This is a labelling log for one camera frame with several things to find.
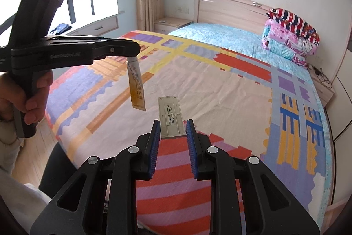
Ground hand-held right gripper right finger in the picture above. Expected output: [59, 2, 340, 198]
[186, 119, 321, 235]

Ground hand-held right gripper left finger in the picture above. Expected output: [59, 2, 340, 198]
[31, 119, 161, 235]

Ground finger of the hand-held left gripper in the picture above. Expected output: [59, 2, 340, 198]
[95, 37, 141, 60]

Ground grey labelled plate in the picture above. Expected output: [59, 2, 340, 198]
[157, 95, 188, 140]

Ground yellow and white ointment tube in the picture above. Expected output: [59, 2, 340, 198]
[126, 56, 147, 112]

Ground person's left forearm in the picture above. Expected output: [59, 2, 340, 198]
[0, 119, 22, 147]

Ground person's left hand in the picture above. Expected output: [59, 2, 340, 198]
[0, 69, 54, 125]

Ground dark blue cloth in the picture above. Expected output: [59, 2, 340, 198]
[49, 23, 73, 34]

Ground wooden windowsill cabinet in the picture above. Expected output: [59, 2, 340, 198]
[48, 13, 119, 41]

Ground wooden nightstand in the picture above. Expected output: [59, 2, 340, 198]
[153, 17, 193, 35]
[308, 66, 336, 108]

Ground colourful printed blanket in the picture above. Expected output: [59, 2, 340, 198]
[45, 30, 333, 235]

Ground wooden headboard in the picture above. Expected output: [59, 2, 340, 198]
[194, 0, 338, 83]

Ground pink folded printed quilt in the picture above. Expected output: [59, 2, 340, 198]
[261, 19, 319, 66]

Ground person's white clothing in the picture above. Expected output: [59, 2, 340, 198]
[0, 147, 54, 235]

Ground striped pillow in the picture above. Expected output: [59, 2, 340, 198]
[266, 7, 321, 45]

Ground black cables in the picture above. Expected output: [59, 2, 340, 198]
[309, 64, 333, 87]

